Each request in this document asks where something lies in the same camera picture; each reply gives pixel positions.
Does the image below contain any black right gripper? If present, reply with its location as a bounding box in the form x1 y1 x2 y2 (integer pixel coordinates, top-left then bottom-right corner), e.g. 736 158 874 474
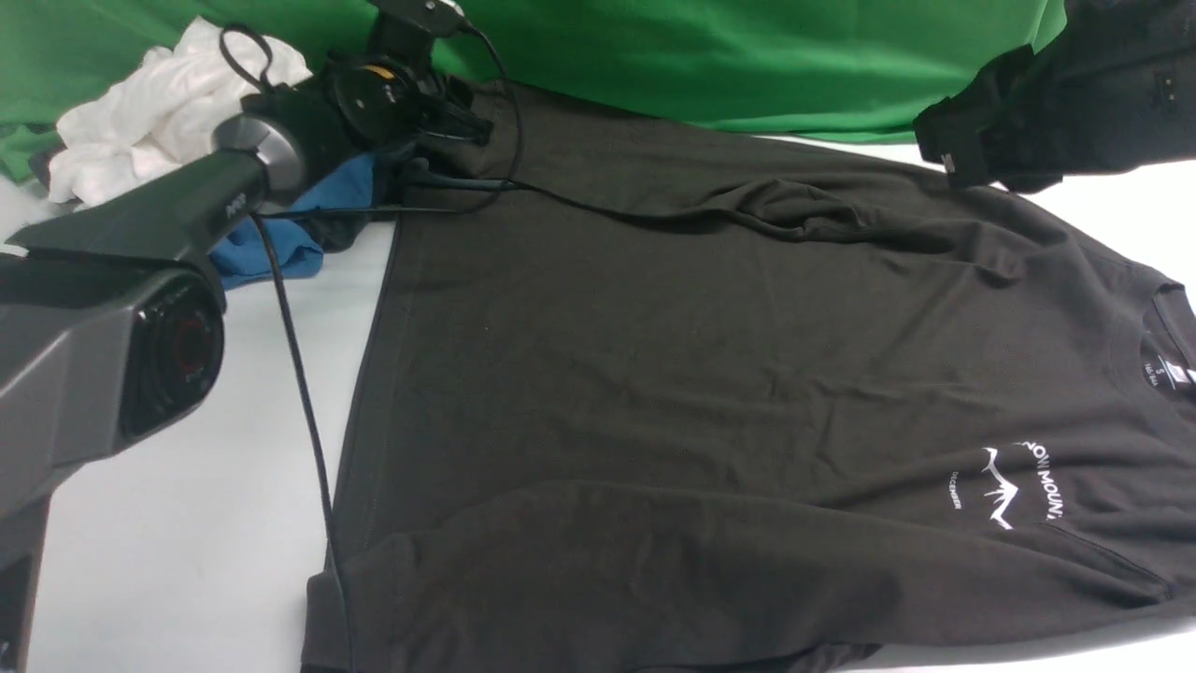
913 1 1195 194

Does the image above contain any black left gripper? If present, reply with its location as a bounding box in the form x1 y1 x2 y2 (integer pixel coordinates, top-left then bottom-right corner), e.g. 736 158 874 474
398 78 494 148

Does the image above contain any dark gray long-sleeve top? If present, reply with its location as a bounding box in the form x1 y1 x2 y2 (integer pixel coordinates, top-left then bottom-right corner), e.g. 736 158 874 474
336 88 1195 672

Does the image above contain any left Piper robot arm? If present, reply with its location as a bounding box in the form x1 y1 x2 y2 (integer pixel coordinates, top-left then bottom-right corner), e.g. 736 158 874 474
1 56 492 672

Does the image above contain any blue crumpled garment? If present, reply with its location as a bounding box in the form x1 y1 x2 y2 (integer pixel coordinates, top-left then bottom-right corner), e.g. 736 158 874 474
209 154 376 290

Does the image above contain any white crumpled garment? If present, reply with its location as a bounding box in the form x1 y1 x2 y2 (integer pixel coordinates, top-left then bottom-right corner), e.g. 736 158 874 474
47 18 312 208

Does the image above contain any green backdrop cloth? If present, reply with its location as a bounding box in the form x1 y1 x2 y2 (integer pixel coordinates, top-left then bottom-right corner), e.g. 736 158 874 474
1 1 1064 181

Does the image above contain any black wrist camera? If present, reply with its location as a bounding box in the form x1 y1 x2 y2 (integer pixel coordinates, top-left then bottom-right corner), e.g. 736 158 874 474
370 0 469 38

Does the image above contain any black camera cable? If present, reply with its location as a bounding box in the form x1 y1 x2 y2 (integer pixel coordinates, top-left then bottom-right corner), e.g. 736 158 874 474
220 23 655 571

